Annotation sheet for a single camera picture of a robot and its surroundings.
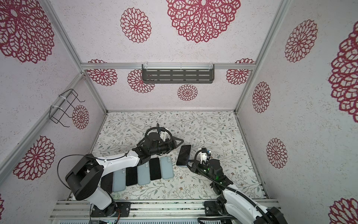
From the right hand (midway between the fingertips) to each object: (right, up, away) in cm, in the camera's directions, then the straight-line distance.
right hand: (184, 160), depth 77 cm
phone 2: (-32, -12, +8) cm, 35 cm away
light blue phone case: (-38, -13, +6) cm, 41 cm away
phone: (0, +2, +3) cm, 4 cm away
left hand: (-2, +8, +4) cm, 9 cm away
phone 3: (-18, -8, +10) cm, 22 cm away
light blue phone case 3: (-11, -7, +12) cm, 18 cm away
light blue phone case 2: (-25, -11, +9) cm, 28 cm away
